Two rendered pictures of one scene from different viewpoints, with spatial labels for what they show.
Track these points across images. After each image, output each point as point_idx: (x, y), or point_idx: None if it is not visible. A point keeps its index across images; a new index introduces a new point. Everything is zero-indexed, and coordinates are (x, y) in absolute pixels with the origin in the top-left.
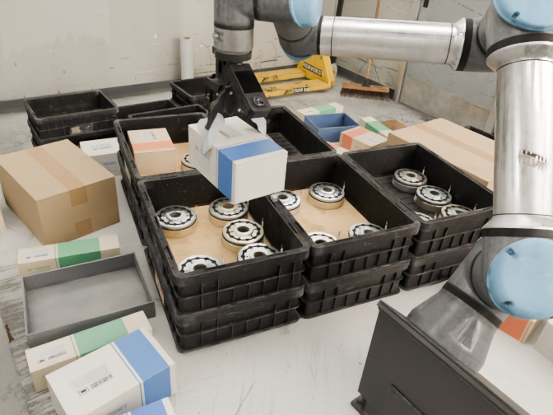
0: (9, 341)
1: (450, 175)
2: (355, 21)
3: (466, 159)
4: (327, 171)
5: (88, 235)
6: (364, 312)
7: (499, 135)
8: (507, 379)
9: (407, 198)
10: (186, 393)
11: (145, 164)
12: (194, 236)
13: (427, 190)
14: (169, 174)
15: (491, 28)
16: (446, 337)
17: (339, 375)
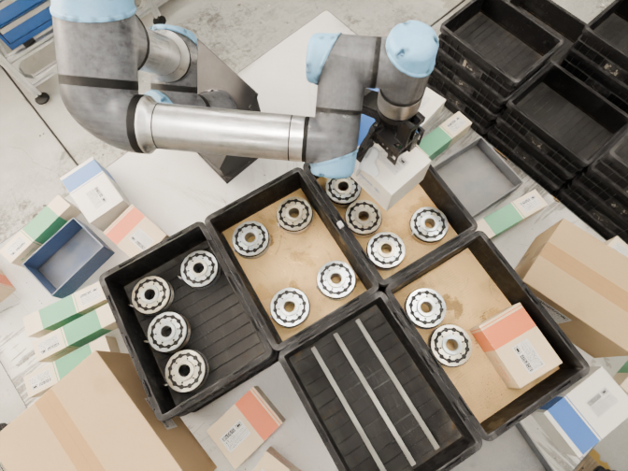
0: (494, 149)
1: (139, 350)
2: (265, 115)
3: (100, 411)
4: None
5: (515, 264)
6: None
7: (163, 44)
8: (167, 181)
9: (196, 338)
10: None
11: (503, 310)
12: (405, 217)
13: (173, 333)
14: (455, 246)
15: (139, 31)
16: (219, 90)
17: (278, 164)
